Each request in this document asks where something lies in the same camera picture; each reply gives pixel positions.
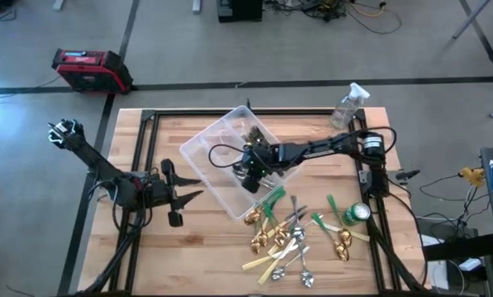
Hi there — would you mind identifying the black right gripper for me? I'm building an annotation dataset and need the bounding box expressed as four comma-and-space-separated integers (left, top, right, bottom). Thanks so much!
234, 139, 287, 195

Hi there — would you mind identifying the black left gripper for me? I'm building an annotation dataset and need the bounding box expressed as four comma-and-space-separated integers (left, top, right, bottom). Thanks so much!
149, 158, 205, 228

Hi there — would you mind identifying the clear plastic cutlery tray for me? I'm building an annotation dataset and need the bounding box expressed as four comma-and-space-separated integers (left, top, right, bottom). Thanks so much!
178, 105, 304, 221

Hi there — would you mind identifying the clear spray bottle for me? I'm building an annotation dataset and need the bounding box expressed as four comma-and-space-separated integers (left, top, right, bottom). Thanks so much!
329, 82, 371, 131

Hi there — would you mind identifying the green soda can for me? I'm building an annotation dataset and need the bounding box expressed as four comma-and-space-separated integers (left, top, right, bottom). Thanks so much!
343, 201, 372, 227

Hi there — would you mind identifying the black computer tower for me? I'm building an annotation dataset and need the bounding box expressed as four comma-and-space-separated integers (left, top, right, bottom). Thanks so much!
216, 0, 263, 24

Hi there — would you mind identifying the red black tool case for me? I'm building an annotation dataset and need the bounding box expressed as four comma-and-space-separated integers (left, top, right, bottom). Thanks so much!
50, 48, 134, 95

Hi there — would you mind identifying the yellow tool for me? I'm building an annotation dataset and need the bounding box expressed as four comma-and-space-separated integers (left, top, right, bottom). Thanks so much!
458, 166, 486, 187

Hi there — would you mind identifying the grey table leg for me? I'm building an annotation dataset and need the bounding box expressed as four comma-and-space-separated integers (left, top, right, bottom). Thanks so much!
452, 0, 491, 40

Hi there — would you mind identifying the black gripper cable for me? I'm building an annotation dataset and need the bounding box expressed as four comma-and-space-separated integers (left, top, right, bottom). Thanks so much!
207, 143, 247, 169

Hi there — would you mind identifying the gold spoon cream handle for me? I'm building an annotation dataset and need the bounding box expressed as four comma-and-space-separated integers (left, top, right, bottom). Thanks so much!
273, 218, 301, 248

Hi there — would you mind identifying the black cable bundle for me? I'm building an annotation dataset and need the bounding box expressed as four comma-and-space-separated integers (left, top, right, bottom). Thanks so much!
365, 218, 429, 293
74, 205, 148, 296

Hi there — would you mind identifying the cream handled cutlery piece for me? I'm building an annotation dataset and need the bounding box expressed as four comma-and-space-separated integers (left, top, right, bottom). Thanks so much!
257, 238, 299, 285
241, 245, 300, 272

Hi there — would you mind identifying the black clamp handle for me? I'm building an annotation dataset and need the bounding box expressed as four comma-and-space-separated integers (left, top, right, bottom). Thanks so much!
394, 168, 421, 182

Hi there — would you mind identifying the tangle of floor cables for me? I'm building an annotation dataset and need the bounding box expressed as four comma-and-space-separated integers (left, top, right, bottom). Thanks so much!
264, 0, 403, 36

